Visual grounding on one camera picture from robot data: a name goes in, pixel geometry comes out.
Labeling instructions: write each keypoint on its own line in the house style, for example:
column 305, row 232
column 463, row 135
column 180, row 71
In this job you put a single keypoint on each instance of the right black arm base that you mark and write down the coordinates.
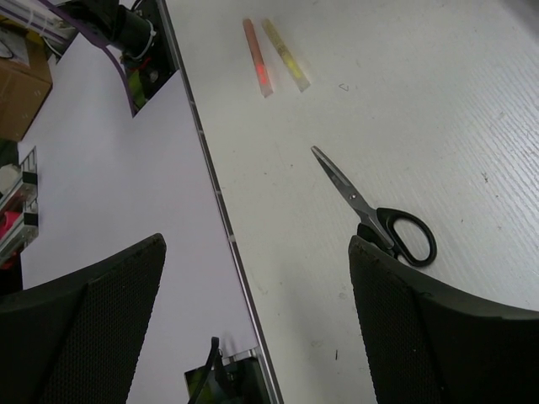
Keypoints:
column 227, row 380

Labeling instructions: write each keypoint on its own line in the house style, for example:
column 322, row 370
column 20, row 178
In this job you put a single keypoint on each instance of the orange translucent pen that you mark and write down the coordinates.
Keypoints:
column 257, row 57

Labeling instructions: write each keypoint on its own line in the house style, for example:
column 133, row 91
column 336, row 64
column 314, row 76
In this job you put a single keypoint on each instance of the brown cardboard box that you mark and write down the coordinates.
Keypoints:
column 25, row 82

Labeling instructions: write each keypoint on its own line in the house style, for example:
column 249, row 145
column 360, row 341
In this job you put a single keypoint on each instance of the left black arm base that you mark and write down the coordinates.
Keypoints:
column 139, row 39

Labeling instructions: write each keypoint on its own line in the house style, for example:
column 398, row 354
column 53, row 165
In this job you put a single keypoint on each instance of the yellow translucent pen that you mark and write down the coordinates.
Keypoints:
column 292, row 66

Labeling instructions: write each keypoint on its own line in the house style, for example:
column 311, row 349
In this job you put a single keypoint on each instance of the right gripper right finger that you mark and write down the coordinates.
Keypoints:
column 428, row 342

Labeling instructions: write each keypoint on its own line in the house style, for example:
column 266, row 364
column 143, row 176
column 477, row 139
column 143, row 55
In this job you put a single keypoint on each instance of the black handled scissors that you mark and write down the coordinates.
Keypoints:
column 377, row 226

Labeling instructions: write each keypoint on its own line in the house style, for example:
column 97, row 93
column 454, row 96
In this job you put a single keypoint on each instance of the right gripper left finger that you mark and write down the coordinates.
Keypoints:
column 77, row 338

